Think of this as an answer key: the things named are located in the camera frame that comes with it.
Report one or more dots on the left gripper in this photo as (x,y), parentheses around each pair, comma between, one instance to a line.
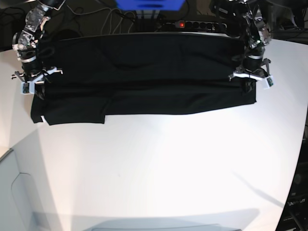
(252,66)

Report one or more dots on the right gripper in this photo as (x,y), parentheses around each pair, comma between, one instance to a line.
(33,68)

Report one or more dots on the black T-shirt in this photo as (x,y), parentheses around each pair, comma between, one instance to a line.
(140,74)

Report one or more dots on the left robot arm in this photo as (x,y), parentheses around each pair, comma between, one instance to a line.
(243,20)

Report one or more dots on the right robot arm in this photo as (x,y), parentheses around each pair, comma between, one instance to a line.
(26,45)

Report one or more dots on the black power strip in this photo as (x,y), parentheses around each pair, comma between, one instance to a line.
(184,25)

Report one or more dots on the blue plastic bin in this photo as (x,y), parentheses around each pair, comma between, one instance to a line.
(165,5)

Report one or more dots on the black box with white lettering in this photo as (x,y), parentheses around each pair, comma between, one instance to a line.
(295,213)

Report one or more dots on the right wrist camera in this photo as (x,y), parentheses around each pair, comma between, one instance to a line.
(27,88)

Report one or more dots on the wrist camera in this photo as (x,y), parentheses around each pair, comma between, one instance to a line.
(267,82)
(27,88)

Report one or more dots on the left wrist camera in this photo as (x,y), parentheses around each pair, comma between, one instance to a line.
(267,82)

